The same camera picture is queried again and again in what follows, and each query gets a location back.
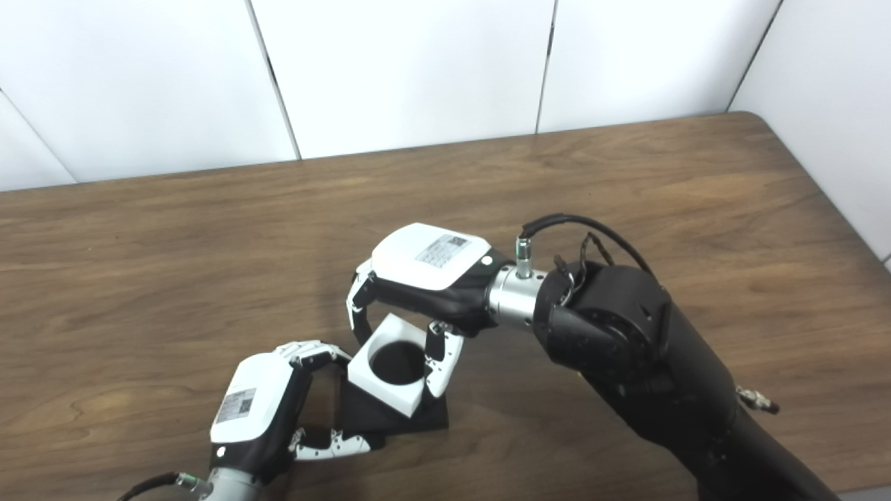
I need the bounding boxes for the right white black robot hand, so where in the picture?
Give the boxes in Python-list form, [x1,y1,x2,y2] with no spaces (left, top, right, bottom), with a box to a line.
[346,223,514,399]

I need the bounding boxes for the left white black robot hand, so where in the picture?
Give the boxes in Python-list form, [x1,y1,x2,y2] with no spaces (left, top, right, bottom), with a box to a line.
[209,340,385,486]

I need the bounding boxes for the black peg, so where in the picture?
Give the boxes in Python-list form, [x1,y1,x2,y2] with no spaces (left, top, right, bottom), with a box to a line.
[339,341,450,436]

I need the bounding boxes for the right thin black wire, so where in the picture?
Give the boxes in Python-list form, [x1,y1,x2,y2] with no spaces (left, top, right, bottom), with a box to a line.
[553,232,617,287]

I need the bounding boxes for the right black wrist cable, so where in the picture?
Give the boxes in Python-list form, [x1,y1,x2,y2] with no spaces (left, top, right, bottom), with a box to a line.
[517,213,656,279]

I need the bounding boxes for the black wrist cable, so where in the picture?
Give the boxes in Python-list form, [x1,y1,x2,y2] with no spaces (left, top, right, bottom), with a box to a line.
[115,472,211,501]
[517,213,656,279]

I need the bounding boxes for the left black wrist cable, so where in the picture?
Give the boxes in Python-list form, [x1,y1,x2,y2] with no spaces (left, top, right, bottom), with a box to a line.
[115,472,211,501]

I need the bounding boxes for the white square piece with hole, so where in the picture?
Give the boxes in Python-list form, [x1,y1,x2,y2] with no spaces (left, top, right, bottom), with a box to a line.
[347,313,446,418]

